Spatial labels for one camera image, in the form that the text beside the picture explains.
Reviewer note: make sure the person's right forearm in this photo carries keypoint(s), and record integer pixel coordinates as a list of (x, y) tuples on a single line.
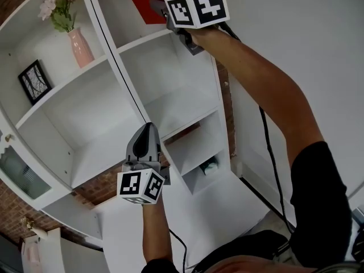
[(264, 90)]

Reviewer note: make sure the red book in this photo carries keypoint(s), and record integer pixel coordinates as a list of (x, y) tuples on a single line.
[(145, 1)]

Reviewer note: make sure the black picture frame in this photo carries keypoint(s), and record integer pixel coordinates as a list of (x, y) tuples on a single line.
[(34, 82)]

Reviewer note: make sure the green and white pouch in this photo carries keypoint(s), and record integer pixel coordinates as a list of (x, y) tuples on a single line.
[(209, 166)]

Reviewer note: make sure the person's left forearm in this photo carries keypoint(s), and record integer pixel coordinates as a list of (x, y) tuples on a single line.
[(156, 232)]

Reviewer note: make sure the brass cabinet door knob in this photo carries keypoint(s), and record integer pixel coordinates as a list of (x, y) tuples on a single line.
[(8, 137)]

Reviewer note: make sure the bunch of pink flowers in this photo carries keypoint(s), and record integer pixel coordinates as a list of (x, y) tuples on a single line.
[(58, 7)]

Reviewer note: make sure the small vase of dried flowers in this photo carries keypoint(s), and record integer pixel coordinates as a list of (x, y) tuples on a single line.
[(34, 227)]

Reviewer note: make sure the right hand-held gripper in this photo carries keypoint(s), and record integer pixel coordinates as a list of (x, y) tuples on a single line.
[(199, 7)]

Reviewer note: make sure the person's torso in black shirt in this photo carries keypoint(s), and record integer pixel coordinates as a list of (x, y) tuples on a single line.
[(318, 203)]

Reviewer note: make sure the white low side cabinet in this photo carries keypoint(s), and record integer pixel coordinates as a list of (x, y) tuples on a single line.
[(71, 254)]

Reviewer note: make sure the white frosted glass cabinet door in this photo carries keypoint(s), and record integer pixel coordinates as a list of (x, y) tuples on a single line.
[(25, 178)]

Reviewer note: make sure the white shelving unit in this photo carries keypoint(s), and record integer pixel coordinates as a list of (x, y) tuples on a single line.
[(213, 209)]

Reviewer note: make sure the pink ribbed vase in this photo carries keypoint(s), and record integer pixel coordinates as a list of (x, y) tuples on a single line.
[(81, 48)]

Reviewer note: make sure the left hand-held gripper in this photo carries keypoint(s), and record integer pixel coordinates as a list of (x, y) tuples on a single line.
[(133, 183)]

